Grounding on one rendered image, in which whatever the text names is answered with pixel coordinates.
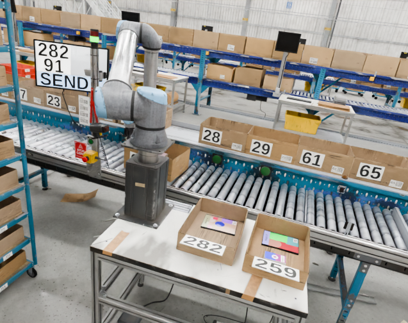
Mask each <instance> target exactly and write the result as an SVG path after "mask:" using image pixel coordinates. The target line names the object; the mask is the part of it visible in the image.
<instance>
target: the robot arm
mask: <svg viewBox="0 0 408 323"><path fill-rule="evenodd" d="M116 38H117V45H116V48H115V54H114V57H113V62H112V65H111V70H110V75H109V79H108V80H107V81H106V82H104V84H103V86H102V87H96V89H95V112H96V115H97V116H98V117H99V118H104V119H113V120H122V121H123V122H124V126H125V128H124V134H123V135H122V137H124V139H122V142H123V141H126V140H127V139H129V138H131V143H132V144H133V145H135V146H137V147H141V148H146V149H159V148H162V147H165V146H167V144H168V138H167V134H166V131H165V123H166V115H167V104H168V103H167V94H166V93H165V92H164V91H162V90H160V89H157V88H156V80H157V70H158V52H159V51H160V50H161V40H160V38H159V36H158V34H157V33H156V31H155V30H154V29H153V28H152V27H151V26H149V25H148V24H145V23H140V22H131V21H119V22H118V24H117V28H116ZM137 43H139V44H142V47H143V49H144V50H145V56H144V72H143V87H138V88H137V89H136V90H137V91H136V90H132V88H131V86H130V84H131V76H132V72H133V65H134V60H135V53H136V46H137Z"/></svg>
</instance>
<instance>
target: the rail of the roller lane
mask: <svg viewBox="0 0 408 323"><path fill-rule="evenodd" d="M13 144H14V149H15V153H19V154H21V152H20V144H17V143H13ZM26 157H27V158H30V159H33V160H37V161H40V162H44V163H48V164H50V165H54V166H57V167H61V168H64V169H68V170H72V171H75V172H79V173H82V174H86V162H83V161H79V160H75V159H72V158H68V157H65V156H60V155H58V154H54V153H49V152H47V151H43V150H39V149H35V148H32V147H28V146H26ZM101 179H103V180H106V181H110V182H113V183H117V184H120V185H124V186H125V180H126V173H123V172H119V171H115V170H111V169H107V168H104V167H101ZM201 197H205V198H208V199H212V200H216V201H220V202H223V203H227V204H232V205H235V206H239V207H242V208H246V209H248V213H247V219H250V220H254V221H256V218H257V215H258V213H262V214H265V215H270V216H273V217H277V218H280V219H284V220H288V221H291V222H295V223H298V224H302V225H305V226H309V228H310V240H314V241H317V242H321V243H324V244H328V245H332V246H335V247H339V248H342V249H346V250H348V251H352V252H355V253H359V254H363V255H366V256H370V257H373V258H376V259H380V260H384V261H388V262H390V263H394V264H397V265H401V266H404V267H408V252H407V251H403V250H401V249H396V248H394V247H390V246H386V245H382V244H378V243H375V242H371V241H368V240H364V239H361V238H357V237H354V236H350V235H348V236H344V234H343V233H338V232H335V231H331V230H329V229H324V228H320V227H318V226H313V225H310V224H306V223H303V222H299V221H296V220H292V219H288V218H285V217H281V216H278V215H274V214H271V213H267V212H263V211H259V210H255V209H252V208H248V207H246V206H241V205H239V204H234V203H230V202H227V201H223V200H220V199H216V198H213V197H209V196H206V195H202V194H198V193H195V192H191V191H187V190H183V189H180V188H176V187H174V186H169V185H167V192H166V198H168V199H172V200H175V201H179V202H182V203H186V204H190V205H196V204H197V203H198V201H199V199H200V198H201Z"/></svg>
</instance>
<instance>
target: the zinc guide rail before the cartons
mask: <svg viewBox="0 0 408 323"><path fill-rule="evenodd" d="M0 99H2V100H5V101H10V102H14V103H15V100H14V99H9V98H5V97H1V96H0ZM21 104H23V105H27V106H32V107H35V108H40V109H43V110H48V111H52V112H56V113H62V114H65V115H70V114H71V116H73V117H78V118H79V115H78V114H74V113H70V114H69V112H64V111H61V110H55V109H52V108H48V107H44V106H39V105H36V104H31V103H25V102H22V101H21ZM99 122H100V123H103V124H108V125H111V126H116V127H119V128H125V126H124V125H121V124H116V123H112V122H108V121H105V120H99ZM167 138H169V139H172V140H175V141H179V142H184V143H187V144H192V145H197V146H200V147H205V148H208V149H213V150H217V151H222V152H225V153H230V154H235V155H238V156H243V157H246V158H252V159H255V160H259V161H263V162H268V163H273V164H276V165H281V166H284V167H289V168H292V169H298V170H303V171H306V172H311V173H314V174H319V175H323V176H327V177H330V178H336V179H340V180H343V181H349V182H352V183H357V184H360V185H365V186H370V187H373V188H378V189H382V190H387V191H390V192H395V193H398V194H404V195H408V192H406V191H403V190H399V189H395V188H390V187H386V186H382V185H376V184H373V183H369V182H365V181H360V180H356V179H352V178H348V179H343V178H341V176H338V175H335V174H330V173H326V172H322V171H318V170H313V169H308V168H305V167H300V166H296V165H292V164H288V163H283V162H280V161H275V160H269V159H266V158H262V157H258V156H253V155H249V154H245V153H239V152H236V151H231V150H228V149H223V148H219V147H215V146H212V145H206V144H201V143H198V142H193V141H189V140H185V139H181V138H176V137H171V136H168V135H167Z"/></svg>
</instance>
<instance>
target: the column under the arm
mask: <svg viewBox="0 0 408 323"><path fill-rule="evenodd" d="M168 164H169V157H166V156H161V155H159V156H158V161H157V162H156V163H152V164H147V163H142V162H140V161H138V153H137V154H135V155H134V156H133V157H131V158H130V159H128V160H127V161H126V180H125V201H124V205H123V207H121V209H119V211H117V212H116V213H115V214H114V215H113V217H115V218H117V219H121V220H126V221H128V222H132V223H135V224H139V225H142V226H146V227H149V228H153V229H158V228H159V226H160V225H161V223H162V222H163V221H164V219H165V218H166V217H167V215H168V214H169V213H170V211H171V210H172V208H173V207H174V204H169V203H166V202H165V200H166V192H167V179H168Z"/></svg>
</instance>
